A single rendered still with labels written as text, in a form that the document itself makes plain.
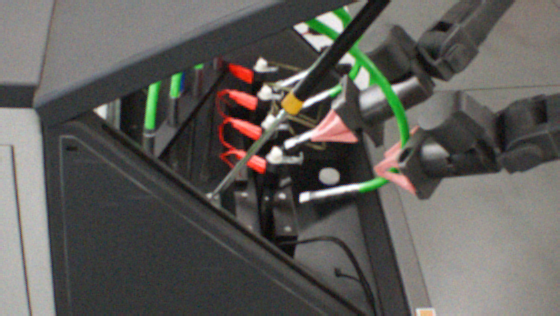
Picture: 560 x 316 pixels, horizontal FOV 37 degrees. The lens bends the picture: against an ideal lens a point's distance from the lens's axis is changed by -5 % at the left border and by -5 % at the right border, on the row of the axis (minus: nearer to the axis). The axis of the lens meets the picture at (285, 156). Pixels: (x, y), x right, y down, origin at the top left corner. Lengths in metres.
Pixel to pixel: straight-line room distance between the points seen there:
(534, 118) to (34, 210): 0.60
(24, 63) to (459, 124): 0.52
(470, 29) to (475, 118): 0.25
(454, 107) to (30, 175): 0.50
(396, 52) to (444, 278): 1.66
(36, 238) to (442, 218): 2.17
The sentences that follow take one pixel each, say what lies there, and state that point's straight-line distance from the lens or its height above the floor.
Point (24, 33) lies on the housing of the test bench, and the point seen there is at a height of 1.50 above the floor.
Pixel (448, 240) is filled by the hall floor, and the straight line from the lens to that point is 2.94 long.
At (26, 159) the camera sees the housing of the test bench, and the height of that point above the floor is 1.40.
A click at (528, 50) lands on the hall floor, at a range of 4.07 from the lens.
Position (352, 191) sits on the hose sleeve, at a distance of 1.27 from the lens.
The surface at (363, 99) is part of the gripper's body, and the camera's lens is 1.28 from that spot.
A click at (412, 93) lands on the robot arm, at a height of 1.29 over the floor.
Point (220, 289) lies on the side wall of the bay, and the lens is 1.05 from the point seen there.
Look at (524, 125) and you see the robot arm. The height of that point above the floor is 1.40.
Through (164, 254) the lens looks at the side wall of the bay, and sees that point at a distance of 1.00.
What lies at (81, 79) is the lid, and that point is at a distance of 0.82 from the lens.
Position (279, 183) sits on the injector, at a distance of 1.41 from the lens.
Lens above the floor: 2.00
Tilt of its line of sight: 41 degrees down
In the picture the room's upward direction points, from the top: 10 degrees clockwise
